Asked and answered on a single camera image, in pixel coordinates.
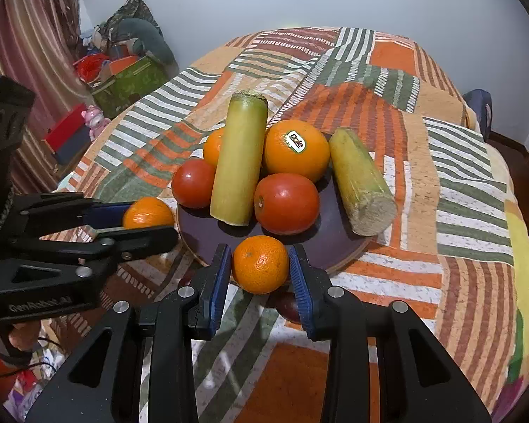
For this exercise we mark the striped patchwork blanket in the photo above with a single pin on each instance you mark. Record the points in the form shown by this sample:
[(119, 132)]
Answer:
[(445, 211)]

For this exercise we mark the grey purple backpack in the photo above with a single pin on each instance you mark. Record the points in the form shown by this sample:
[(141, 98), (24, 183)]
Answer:
[(479, 110)]

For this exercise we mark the dark purple plate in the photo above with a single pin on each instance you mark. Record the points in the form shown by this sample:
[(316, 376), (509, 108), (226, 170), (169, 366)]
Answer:
[(229, 240)]

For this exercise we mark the large orange with sticker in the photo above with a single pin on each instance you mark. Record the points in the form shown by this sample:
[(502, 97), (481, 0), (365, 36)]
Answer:
[(296, 152)]

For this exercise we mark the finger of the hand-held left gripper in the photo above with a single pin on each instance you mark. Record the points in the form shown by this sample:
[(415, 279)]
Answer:
[(110, 213), (136, 242)]

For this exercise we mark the striped red curtain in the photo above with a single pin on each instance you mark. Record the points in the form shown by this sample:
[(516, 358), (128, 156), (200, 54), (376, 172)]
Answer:
[(26, 39)]

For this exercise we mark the red tomato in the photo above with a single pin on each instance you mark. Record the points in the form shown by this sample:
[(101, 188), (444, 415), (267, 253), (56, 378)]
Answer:
[(194, 183), (286, 202)]

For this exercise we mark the yellow sugarcane piece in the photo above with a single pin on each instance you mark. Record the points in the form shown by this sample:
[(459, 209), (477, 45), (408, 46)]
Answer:
[(240, 158), (359, 176)]

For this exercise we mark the red plastic bag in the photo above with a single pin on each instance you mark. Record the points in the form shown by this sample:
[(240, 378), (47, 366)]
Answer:
[(90, 67)]

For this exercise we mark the small tangerine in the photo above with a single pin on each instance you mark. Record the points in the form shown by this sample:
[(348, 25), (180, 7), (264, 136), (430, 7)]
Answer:
[(260, 271), (149, 213)]

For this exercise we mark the green storage box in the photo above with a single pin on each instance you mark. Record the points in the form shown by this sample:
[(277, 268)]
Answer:
[(128, 83)]

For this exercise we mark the yellow colourful bed sheet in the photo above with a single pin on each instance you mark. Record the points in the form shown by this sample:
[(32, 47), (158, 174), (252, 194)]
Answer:
[(522, 273)]

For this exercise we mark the pink plush toy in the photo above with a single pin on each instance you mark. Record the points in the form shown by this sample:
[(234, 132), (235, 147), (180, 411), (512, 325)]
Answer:
[(95, 119)]

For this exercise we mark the patterned dark cushion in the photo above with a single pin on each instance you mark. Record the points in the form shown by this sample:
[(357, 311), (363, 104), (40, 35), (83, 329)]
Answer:
[(134, 9)]

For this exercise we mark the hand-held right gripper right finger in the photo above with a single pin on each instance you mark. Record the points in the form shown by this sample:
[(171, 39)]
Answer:
[(300, 291)]

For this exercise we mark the person's left hand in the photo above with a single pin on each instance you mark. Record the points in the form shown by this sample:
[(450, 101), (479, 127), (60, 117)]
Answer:
[(25, 335)]

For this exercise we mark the red flat box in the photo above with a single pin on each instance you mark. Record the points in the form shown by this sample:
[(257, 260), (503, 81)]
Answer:
[(68, 134)]

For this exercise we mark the floral quilt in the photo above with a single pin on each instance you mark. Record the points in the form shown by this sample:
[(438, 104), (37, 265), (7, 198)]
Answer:
[(31, 396)]

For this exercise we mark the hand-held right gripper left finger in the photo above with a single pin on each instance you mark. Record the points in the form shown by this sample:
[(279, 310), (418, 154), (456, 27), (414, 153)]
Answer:
[(220, 291)]

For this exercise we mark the dark red plum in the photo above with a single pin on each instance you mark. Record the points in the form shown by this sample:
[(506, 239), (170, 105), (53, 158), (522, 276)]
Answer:
[(288, 309)]

